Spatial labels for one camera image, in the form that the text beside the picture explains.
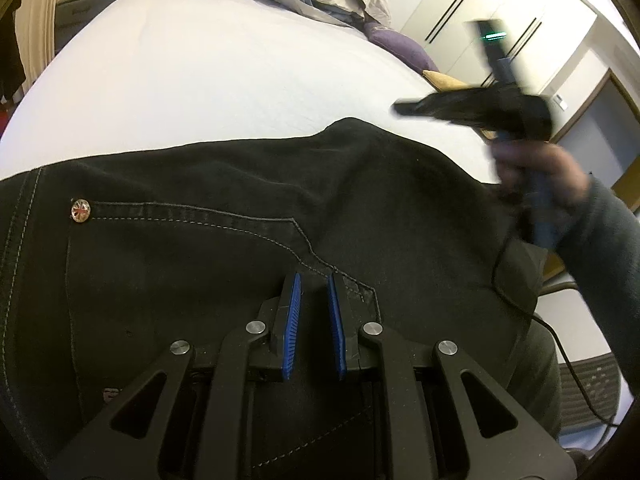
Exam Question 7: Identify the black mesh chair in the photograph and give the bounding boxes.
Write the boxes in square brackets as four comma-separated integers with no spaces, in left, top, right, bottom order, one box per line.
[537,279,629,429]

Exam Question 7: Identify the black denim pants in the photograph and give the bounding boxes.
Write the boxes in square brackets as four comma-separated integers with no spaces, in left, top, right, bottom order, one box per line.
[0,117,547,480]

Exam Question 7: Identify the grey nightstand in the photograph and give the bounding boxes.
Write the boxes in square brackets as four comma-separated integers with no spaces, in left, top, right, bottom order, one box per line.
[52,0,122,54]

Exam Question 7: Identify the bed with white sheet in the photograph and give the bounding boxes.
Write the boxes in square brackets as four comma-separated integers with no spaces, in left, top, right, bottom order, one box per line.
[0,0,497,196]

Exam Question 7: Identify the beige curtain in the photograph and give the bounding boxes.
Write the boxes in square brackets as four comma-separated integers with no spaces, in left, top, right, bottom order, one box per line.
[12,0,67,87]

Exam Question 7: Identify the tan wooden board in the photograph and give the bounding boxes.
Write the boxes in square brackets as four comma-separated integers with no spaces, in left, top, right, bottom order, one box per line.
[422,69,476,94]

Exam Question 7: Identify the purple pillow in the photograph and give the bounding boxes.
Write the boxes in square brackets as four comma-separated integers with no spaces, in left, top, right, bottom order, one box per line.
[364,20,441,74]

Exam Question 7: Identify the person's right hand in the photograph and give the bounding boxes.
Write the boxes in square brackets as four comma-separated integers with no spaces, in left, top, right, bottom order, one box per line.
[487,140,592,217]

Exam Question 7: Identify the dark hanging clothing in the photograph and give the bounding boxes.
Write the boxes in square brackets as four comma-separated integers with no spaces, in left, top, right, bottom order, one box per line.
[0,0,27,107]

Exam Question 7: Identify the person's right forearm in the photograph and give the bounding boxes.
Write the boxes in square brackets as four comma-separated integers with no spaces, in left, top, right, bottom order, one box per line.
[547,174,640,391]

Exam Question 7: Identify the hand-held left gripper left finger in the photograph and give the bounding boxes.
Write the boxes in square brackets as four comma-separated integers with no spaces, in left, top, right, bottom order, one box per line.
[50,273,303,480]

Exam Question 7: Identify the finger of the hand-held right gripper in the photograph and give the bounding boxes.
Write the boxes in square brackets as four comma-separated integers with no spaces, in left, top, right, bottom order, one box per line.
[391,91,453,122]

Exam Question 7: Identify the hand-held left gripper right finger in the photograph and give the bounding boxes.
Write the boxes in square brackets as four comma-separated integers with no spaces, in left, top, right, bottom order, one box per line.
[326,273,577,480]

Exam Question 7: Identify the black cable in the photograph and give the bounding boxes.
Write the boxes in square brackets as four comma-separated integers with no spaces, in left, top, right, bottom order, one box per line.
[491,240,622,429]

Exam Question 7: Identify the door with wooden frame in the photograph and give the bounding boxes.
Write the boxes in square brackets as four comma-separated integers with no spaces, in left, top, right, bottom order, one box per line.
[549,67,640,212]

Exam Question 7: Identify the person's grey top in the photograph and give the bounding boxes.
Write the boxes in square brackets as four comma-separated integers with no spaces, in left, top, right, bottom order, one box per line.
[500,238,563,443]

